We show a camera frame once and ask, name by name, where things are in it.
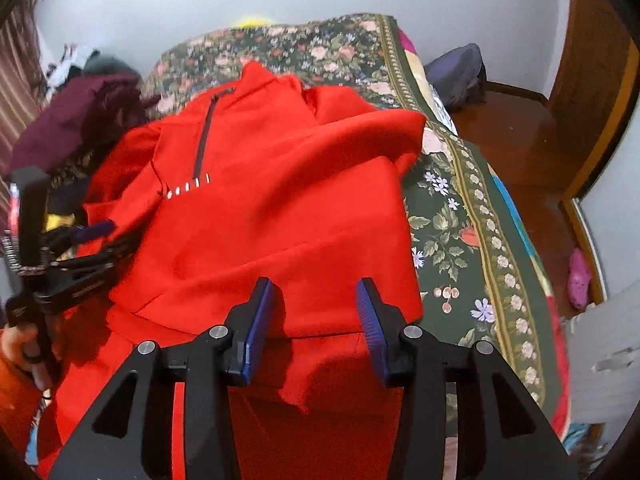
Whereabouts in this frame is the yellow pillow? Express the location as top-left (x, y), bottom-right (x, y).
top-left (233, 16), bottom-right (273, 28)

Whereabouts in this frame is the yellow blanket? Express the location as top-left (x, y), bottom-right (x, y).
top-left (44, 214), bottom-right (75, 232)

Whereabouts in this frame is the maroon folded garment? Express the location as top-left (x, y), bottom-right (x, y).
top-left (2, 74), bottom-right (160, 176)

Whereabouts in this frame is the purple grey bag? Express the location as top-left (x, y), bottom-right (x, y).
top-left (423, 44), bottom-right (487, 112)

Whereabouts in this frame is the clutter pile of clothes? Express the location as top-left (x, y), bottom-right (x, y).
top-left (44, 44), bottom-right (141, 93)

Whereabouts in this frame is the brown wooden door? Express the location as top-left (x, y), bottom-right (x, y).
top-left (548, 0), bottom-right (639, 205)

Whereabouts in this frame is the pink croc shoe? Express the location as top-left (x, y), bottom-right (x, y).
top-left (566, 248), bottom-right (592, 311)

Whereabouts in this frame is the striped brown curtain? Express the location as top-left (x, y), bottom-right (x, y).
top-left (0, 4), bottom-right (47, 181)

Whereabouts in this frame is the green floral bed cover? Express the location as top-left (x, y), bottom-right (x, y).
top-left (143, 13), bottom-right (570, 434)

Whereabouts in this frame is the red zip jacket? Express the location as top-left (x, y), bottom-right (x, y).
top-left (38, 62), bottom-right (425, 479)

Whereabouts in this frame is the left hand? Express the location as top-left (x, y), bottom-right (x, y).
top-left (1, 323), bottom-right (52, 391)

